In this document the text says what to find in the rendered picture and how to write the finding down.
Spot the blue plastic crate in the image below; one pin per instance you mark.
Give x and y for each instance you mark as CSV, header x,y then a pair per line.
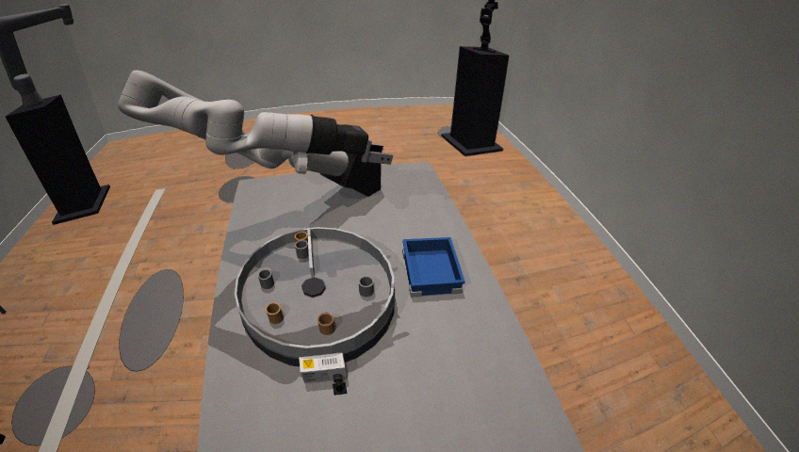
x,y
434,265

